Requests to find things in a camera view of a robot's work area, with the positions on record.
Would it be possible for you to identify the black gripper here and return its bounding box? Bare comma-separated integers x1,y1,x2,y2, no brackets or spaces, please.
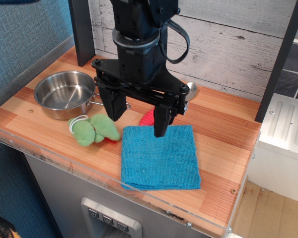
92,39,189,137

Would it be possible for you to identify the blue cloth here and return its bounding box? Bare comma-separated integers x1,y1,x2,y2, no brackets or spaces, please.
121,125,201,190

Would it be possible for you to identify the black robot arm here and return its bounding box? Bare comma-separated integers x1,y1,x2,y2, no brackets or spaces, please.
92,0,189,137

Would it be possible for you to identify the green plush toy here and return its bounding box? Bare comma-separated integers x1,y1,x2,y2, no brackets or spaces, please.
68,114,121,147

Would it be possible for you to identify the stainless steel pot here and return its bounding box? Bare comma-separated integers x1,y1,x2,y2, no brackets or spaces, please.
33,70,132,121

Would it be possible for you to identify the silver dispenser button panel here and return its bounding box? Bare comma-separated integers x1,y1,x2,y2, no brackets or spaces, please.
81,197,143,238

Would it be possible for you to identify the clear acrylic table guard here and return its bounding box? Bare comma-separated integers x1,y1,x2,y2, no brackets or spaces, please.
0,119,261,238

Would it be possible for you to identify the white grooved side counter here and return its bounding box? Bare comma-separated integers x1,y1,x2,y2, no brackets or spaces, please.
248,94,298,201

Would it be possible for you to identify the left dark shelf post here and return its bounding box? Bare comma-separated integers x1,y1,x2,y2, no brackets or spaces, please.
68,0,95,66

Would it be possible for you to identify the dark shelf post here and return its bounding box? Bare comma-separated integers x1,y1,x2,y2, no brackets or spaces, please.
68,0,95,66
255,0,298,123

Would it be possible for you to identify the right dark shelf post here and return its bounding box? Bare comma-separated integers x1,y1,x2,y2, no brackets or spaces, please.
255,0,298,123

